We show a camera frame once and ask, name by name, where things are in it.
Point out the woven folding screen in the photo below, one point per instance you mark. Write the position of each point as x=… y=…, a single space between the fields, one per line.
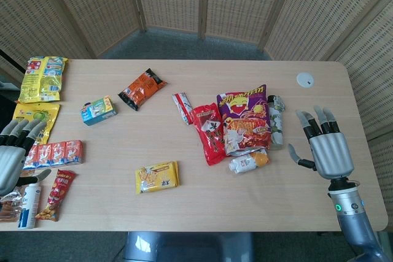
x=196 y=1

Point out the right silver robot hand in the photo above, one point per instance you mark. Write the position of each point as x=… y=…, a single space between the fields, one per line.
x=333 y=153

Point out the purple chip bag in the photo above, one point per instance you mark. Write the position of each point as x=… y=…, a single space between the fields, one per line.
x=245 y=121

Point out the yellow lime candy bag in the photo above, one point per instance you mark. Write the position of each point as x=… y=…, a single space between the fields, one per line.
x=38 y=117

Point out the yellow cracker packet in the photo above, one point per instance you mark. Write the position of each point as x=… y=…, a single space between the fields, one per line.
x=156 y=177

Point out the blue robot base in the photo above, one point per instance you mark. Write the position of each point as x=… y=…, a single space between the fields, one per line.
x=187 y=246

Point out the clear wrapped bread packet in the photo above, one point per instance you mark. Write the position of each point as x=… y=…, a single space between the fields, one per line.
x=9 y=206

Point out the red milk carton pack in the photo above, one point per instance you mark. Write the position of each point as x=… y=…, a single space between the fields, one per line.
x=58 y=153

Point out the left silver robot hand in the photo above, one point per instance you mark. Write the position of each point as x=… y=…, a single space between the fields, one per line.
x=9 y=157

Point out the white blue bottle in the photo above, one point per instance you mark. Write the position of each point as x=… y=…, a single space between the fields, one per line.
x=29 y=206

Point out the large yellow snack bag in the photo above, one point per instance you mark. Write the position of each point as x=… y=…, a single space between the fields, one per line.
x=41 y=79

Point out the red peanut snack packet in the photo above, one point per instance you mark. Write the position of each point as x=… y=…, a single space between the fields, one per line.
x=57 y=194

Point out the blue green small box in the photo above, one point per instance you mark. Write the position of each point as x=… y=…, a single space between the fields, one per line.
x=99 y=111

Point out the silver red stick packet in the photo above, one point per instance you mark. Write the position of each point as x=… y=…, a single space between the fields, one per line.
x=183 y=107

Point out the grey green packet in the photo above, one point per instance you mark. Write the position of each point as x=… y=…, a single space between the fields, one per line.
x=275 y=121

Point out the orange black snack bag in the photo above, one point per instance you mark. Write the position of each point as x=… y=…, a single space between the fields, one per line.
x=142 y=89

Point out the red snack bag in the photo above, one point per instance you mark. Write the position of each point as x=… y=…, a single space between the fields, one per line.
x=210 y=133

